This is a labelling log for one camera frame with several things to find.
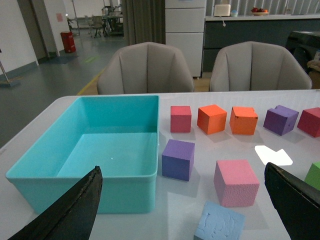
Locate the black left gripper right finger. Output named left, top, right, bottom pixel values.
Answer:
left=264, top=162, right=320, bottom=240

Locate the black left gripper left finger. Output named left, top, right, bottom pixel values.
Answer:
left=10, top=166, right=103, bottom=240

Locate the light blue foam block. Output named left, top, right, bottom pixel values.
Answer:
left=193, top=201, right=246, bottom=240

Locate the green foam block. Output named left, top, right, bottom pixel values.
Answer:
left=304, top=161, right=320, bottom=190

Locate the pink foam block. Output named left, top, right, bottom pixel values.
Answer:
left=213, top=159, right=260, bottom=208

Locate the dark red foam block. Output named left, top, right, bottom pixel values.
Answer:
left=297, top=107, right=320, bottom=138

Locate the purple foam block notched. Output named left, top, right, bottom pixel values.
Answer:
left=263, top=105, right=299, bottom=136

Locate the teal plastic bin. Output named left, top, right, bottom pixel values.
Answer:
left=5, top=95, right=160, bottom=214

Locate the orange foam block chipped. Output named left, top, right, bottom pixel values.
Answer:
left=229, top=106, right=259, bottom=136

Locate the orange foam block left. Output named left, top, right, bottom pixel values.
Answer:
left=197, top=104, right=227, bottom=135

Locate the purple foam block front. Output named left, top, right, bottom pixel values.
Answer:
left=161, top=139, right=195, bottom=182

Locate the right beige chair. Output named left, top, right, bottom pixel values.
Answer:
left=209, top=41, right=312, bottom=92

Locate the beige chair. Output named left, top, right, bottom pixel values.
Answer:
left=97, top=42, right=195, bottom=95
left=209, top=41, right=312, bottom=92

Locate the crimson foam block left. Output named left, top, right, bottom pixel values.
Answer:
left=170, top=105, right=192, bottom=133

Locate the left beige chair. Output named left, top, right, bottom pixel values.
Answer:
left=97, top=42, right=195, bottom=95

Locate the red fire extinguisher box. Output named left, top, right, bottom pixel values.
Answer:
left=60, top=31, right=76, bottom=53

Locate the dark grey counter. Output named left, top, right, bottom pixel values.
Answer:
left=202, top=15, right=320, bottom=72

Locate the fruit bowl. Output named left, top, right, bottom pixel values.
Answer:
left=251, top=7, right=269, bottom=16

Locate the white toaster appliance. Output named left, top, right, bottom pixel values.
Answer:
left=214, top=4, right=231, bottom=17

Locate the grey curtain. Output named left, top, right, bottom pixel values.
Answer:
left=121, top=0, right=166, bottom=46

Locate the white drawer cabinet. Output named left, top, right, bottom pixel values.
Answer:
left=165, top=0, right=207, bottom=77

